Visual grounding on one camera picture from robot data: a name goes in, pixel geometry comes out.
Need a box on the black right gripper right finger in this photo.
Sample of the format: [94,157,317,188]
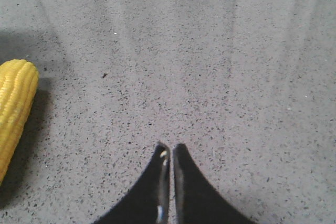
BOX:
[173,143,253,223]

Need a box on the yellow corn cob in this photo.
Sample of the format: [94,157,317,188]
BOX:
[1,59,39,181]

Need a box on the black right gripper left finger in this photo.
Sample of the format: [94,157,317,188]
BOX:
[95,142,170,223]

